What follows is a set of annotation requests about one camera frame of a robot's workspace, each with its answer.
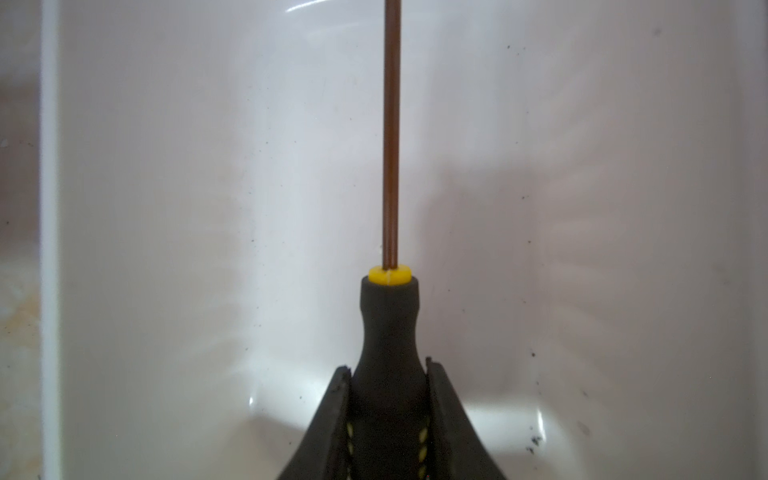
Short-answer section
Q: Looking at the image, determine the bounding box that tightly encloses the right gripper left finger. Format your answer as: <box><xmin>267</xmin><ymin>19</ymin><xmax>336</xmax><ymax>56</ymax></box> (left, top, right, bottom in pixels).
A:
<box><xmin>278</xmin><ymin>366</ymin><xmax>351</xmax><ymax>480</ymax></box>

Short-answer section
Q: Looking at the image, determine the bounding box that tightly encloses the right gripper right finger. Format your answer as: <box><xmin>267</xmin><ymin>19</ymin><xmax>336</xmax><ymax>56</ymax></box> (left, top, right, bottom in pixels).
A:
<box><xmin>426</xmin><ymin>358</ymin><xmax>505</xmax><ymax>480</ymax></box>

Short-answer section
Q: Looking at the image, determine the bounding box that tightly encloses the black yellow screwdriver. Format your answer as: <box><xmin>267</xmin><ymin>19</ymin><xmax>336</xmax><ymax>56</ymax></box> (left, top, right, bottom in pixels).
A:
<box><xmin>347</xmin><ymin>1</ymin><xmax>428</xmax><ymax>479</ymax></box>

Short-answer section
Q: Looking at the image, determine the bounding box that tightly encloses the white rectangular plastic bin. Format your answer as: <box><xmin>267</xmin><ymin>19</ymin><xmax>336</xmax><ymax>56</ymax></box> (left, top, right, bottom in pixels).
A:
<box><xmin>40</xmin><ymin>1</ymin><xmax>767</xmax><ymax>479</ymax></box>

